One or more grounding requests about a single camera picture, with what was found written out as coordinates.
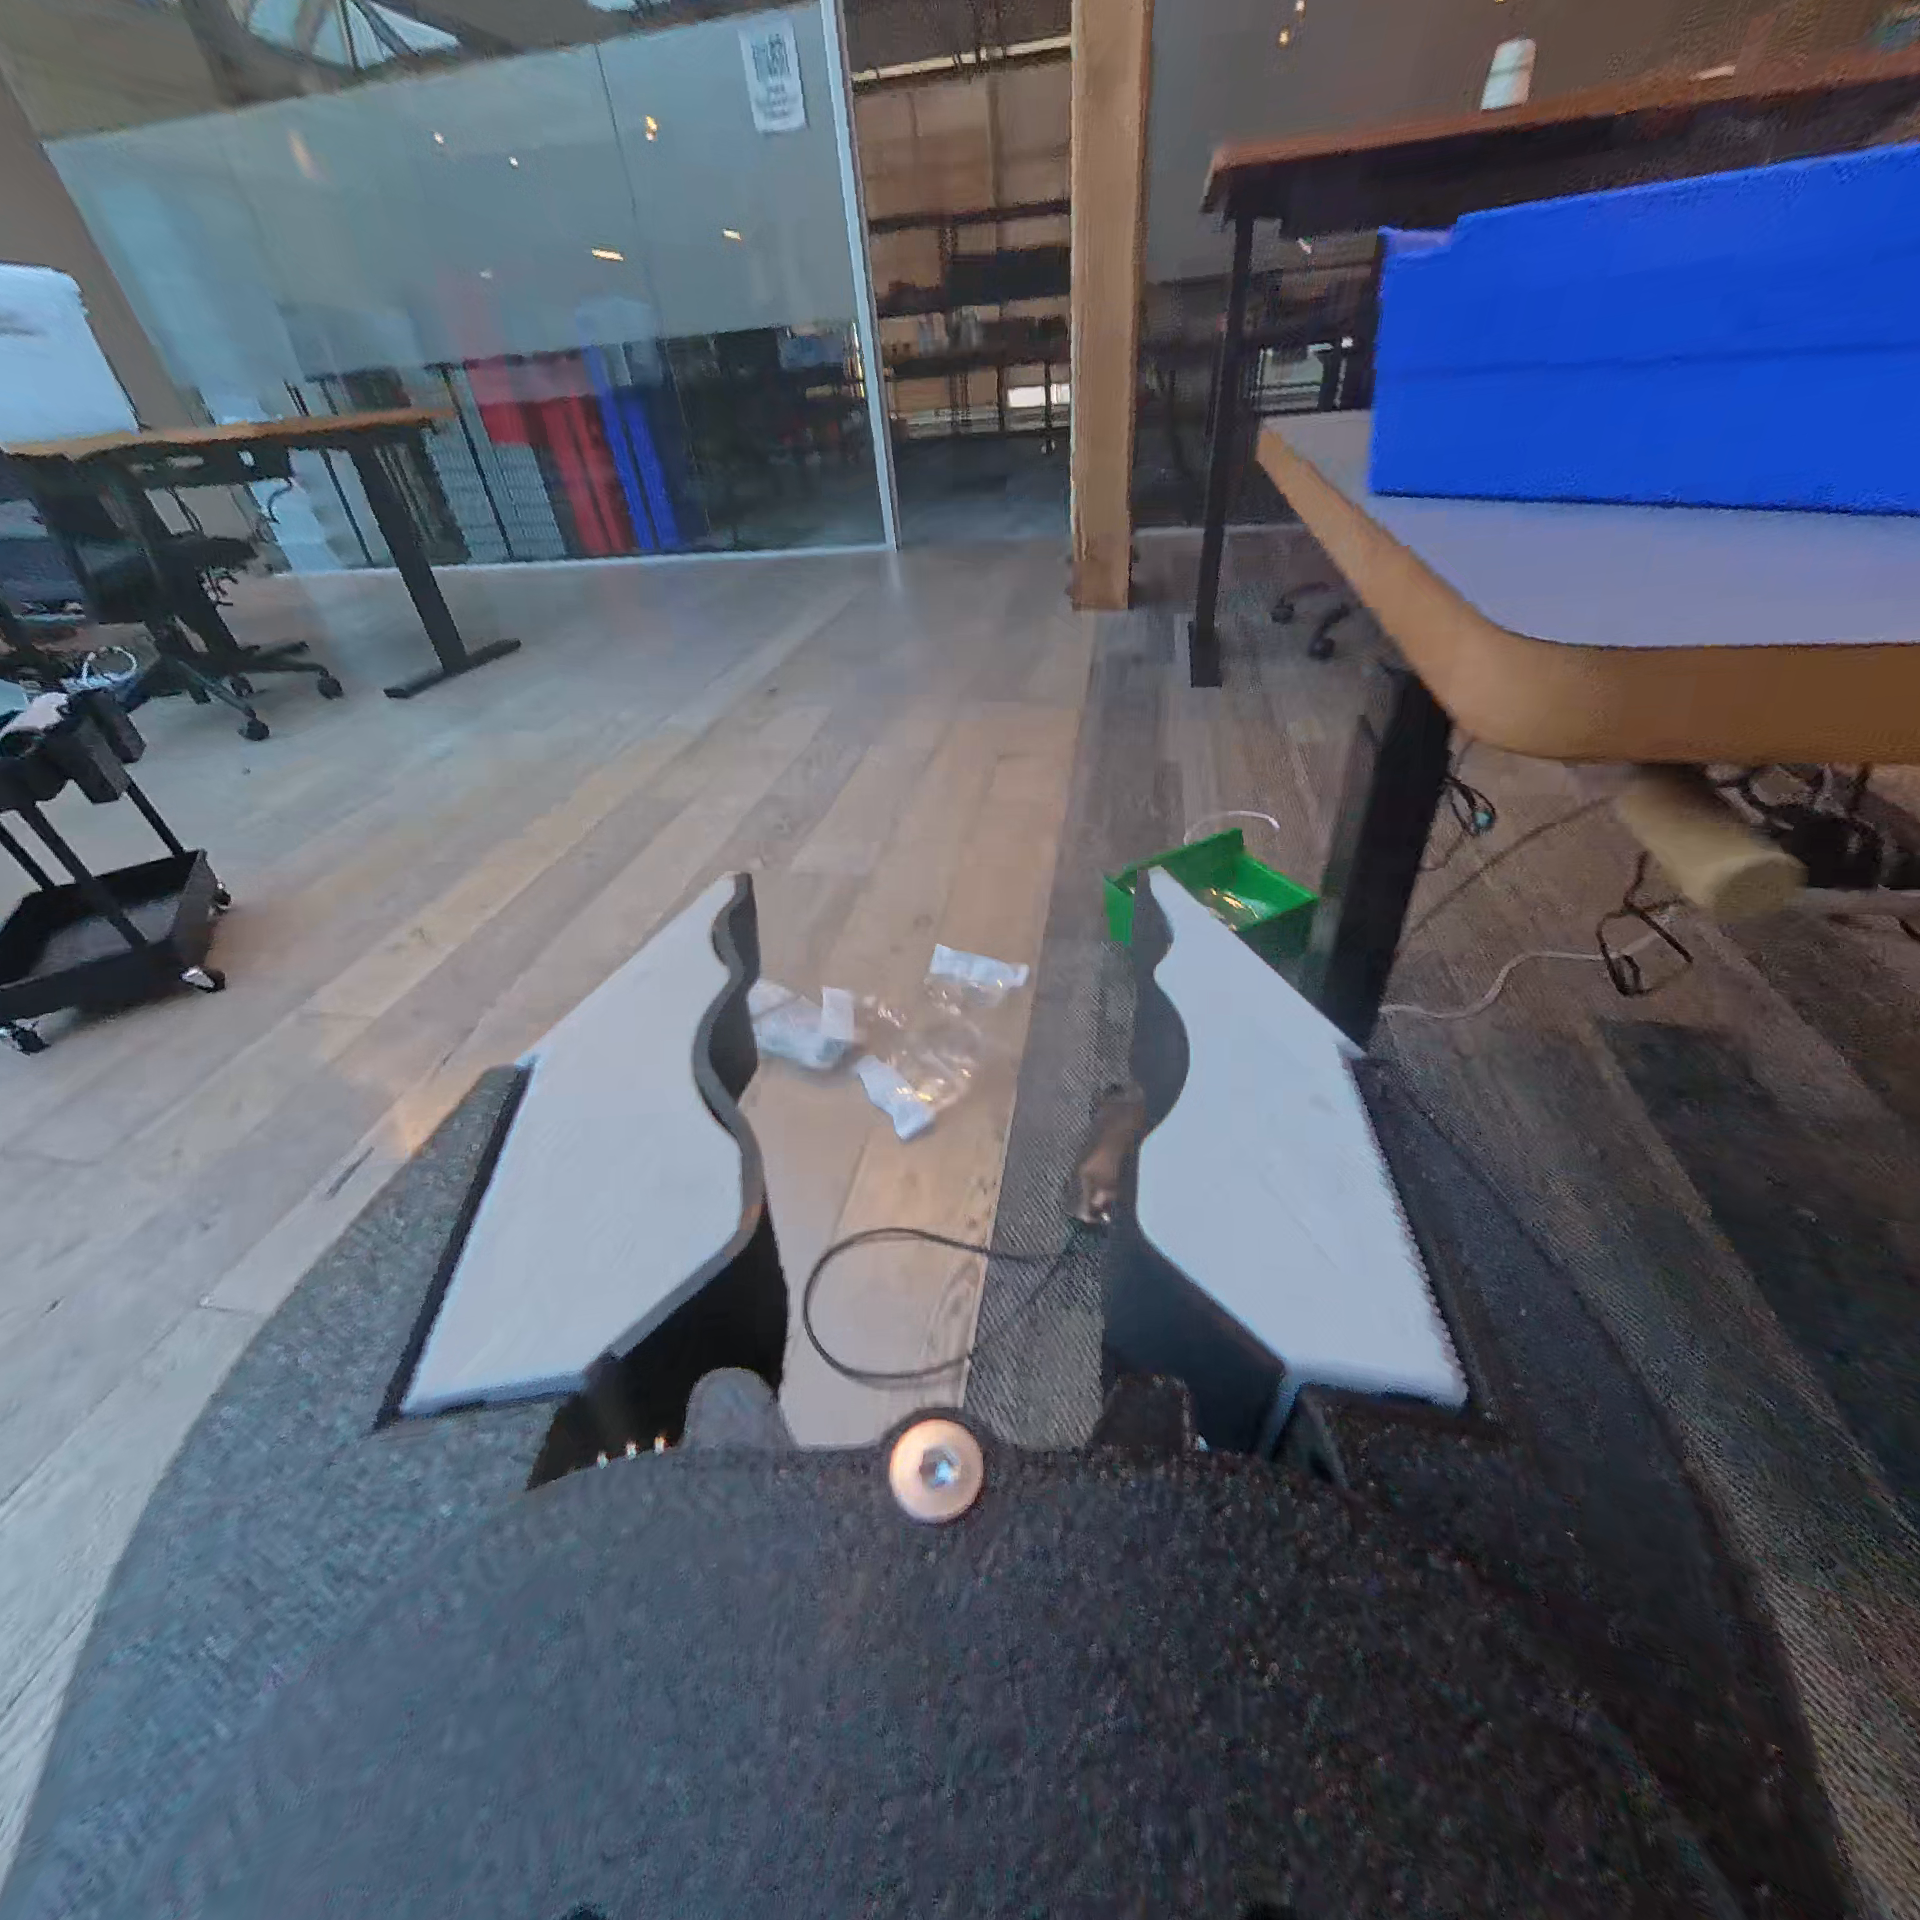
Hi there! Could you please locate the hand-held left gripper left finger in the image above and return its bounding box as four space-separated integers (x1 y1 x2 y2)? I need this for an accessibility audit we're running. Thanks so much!
398 873 793 1466

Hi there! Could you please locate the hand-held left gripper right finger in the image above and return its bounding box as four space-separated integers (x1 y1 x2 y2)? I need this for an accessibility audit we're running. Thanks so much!
1102 871 1473 1466

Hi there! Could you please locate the green plastic storage bin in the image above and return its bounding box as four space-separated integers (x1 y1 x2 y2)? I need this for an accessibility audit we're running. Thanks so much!
1102 830 1326 963

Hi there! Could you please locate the clear bubble wrap bag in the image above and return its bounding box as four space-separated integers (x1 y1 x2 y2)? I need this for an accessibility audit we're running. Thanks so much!
856 984 992 1114

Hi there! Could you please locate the wooden top desk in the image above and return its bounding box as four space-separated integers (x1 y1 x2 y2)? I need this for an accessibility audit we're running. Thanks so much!
0 404 523 703

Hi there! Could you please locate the brown top desk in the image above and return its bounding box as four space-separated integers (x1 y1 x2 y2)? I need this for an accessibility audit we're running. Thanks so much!
1192 47 1920 689

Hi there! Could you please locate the black utility cart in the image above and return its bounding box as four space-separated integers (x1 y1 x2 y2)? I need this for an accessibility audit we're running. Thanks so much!
0 689 233 1057

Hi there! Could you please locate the beige cylinder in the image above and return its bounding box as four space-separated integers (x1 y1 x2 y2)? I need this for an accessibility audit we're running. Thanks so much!
1611 772 1808 924

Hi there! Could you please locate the black office chair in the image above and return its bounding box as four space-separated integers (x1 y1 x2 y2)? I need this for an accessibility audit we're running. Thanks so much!
0 534 347 745

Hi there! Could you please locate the blue plastic storage bin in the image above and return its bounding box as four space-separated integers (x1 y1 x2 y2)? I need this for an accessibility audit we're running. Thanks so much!
1368 143 1920 520

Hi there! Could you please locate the white paper sign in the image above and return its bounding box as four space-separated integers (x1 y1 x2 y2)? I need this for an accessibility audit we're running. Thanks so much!
742 23 811 138

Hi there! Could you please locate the thin black cable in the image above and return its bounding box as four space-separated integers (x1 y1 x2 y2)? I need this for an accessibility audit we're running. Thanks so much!
802 1224 1097 1386

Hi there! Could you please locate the white cable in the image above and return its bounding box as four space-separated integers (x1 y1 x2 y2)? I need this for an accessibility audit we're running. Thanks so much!
1380 942 1613 1024

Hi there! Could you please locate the black looped cable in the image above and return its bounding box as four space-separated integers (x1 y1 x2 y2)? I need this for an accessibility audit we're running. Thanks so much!
1593 852 1696 1000

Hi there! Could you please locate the wooden post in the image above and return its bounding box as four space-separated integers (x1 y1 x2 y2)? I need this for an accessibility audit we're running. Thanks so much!
1070 0 1155 612

